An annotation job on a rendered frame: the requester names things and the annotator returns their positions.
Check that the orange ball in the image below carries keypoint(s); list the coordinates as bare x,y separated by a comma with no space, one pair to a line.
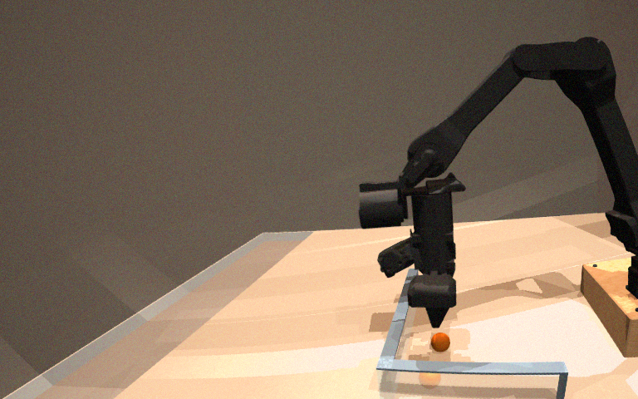
440,342

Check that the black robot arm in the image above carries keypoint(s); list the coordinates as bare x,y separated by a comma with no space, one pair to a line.
585,72

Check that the grey l-shaped wall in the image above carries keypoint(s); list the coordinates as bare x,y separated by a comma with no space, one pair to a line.
387,358

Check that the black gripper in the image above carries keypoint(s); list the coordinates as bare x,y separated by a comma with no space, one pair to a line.
435,290

